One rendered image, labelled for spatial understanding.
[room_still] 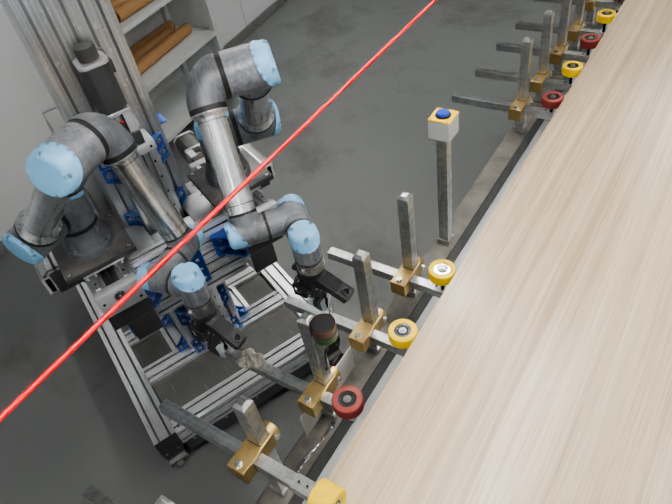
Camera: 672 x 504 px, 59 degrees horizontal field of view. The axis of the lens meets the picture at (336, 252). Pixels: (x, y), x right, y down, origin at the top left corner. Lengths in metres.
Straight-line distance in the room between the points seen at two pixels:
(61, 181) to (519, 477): 1.19
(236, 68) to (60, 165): 0.46
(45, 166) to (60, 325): 2.04
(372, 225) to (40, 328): 1.83
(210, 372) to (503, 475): 1.46
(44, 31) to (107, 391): 1.70
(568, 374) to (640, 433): 0.20
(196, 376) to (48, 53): 1.36
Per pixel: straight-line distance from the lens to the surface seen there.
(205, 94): 1.52
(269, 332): 2.61
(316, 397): 1.59
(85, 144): 1.45
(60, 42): 1.90
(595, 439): 1.51
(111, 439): 2.84
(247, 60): 1.52
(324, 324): 1.38
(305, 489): 1.38
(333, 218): 3.36
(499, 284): 1.75
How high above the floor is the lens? 2.20
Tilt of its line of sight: 44 degrees down
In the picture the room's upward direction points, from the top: 12 degrees counter-clockwise
